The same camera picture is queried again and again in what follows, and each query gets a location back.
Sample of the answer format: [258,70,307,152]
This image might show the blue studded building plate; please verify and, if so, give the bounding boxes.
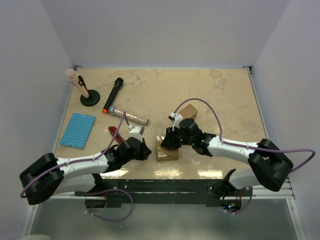
[60,113,96,150]

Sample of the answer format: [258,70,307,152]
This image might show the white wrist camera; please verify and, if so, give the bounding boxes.
[128,124,145,142]
[168,112,184,131]

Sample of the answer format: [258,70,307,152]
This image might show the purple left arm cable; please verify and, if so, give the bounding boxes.
[19,110,136,222]

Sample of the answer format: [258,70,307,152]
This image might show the taped cardboard box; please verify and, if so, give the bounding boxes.
[156,135,179,162]

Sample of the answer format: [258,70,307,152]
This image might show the beige microphone on stand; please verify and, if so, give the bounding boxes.
[65,68,90,99]

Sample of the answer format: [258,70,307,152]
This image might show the red black utility knife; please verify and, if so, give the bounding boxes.
[108,126,125,145]

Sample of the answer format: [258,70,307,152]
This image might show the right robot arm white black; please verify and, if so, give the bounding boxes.
[161,118,293,197]

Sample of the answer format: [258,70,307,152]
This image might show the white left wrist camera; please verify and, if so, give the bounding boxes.
[128,124,145,142]

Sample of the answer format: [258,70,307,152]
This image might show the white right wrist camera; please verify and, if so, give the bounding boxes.
[168,112,184,131]

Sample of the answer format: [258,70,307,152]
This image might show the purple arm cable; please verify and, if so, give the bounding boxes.
[19,110,136,222]
[173,98,316,216]

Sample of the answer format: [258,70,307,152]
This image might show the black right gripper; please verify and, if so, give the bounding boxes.
[160,125,194,151]

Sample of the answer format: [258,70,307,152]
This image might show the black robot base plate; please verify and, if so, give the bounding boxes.
[89,179,237,208]

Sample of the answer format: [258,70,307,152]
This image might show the small cardboard box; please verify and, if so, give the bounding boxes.
[178,104,198,121]

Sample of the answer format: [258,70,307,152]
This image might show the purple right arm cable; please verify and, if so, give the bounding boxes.
[173,98,316,216]

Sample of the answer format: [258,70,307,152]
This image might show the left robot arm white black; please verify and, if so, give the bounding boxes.
[19,137,152,205]

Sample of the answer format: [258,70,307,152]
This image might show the silver glitter microphone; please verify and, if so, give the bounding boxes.
[108,105,149,126]

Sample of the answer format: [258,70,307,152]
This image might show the black microphone orange end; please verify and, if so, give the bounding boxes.
[102,77,124,114]

